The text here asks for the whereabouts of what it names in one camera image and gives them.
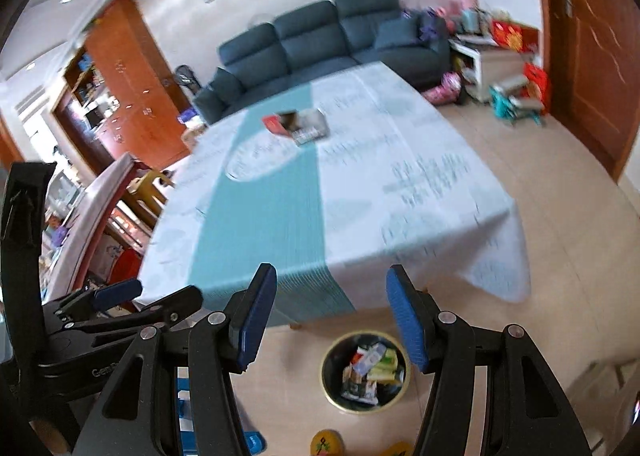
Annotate wooden cabinet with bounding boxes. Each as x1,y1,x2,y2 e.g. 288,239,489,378
50,0,193,171

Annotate wooden dining table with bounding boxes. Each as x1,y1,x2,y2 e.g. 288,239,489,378
45,153,138,304

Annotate white side cabinet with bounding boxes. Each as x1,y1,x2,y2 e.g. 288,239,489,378
450,38,536,101

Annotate yellow plastic stool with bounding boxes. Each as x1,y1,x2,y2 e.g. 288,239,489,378
122,171,176,231

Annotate wooden door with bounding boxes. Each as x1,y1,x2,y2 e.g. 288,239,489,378
530,0,640,181

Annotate pale green appliance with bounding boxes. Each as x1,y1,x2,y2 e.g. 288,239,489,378
460,8,488,34

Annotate table with tree-pattern cloth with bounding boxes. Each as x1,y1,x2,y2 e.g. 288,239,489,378
135,60,532,329

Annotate red brown snack bag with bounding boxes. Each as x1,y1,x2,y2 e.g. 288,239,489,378
262,110,300,137

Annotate person's left yellow slipper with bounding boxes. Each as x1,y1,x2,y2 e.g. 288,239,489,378
310,430,346,456

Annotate pink patterned bag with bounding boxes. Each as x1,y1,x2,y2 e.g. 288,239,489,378
422,72,463,105

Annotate teal step stools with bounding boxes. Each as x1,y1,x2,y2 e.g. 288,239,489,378
489,78,546,127

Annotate dark blue sofa cushion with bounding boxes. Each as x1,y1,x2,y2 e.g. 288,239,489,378
374,18,421,50
210,67,246,96

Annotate black racket bag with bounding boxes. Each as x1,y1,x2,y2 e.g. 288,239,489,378
174,64,203,91

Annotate dark bin with yellow rim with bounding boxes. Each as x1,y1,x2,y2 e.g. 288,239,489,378
320,331,412,413

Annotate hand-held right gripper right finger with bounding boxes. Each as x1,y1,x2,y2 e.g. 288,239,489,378
386,265,596,456

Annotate cardboard box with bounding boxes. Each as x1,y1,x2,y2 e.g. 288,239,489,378
181,123,208,149

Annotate red gift box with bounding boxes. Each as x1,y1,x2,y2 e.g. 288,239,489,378
490,20,541,54

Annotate blue plastic stool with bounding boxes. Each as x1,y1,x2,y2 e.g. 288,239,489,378
172,366,266,456

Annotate red gift bag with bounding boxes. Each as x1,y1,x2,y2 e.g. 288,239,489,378
522,63,551,114

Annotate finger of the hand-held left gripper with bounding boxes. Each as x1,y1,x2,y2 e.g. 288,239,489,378
65,285,203,334
42,279,143,324

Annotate red plastic container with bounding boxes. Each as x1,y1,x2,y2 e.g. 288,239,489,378
107,250,143,287

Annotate silver foil bag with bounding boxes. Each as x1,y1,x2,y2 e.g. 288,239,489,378
294,108,328,147

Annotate blue sofa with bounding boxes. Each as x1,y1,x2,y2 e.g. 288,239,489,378
192,0,453,124

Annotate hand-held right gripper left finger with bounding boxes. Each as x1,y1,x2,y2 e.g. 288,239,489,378
72,262,278,456

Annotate purple backpack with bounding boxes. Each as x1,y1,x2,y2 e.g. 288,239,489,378
417,8,448,39

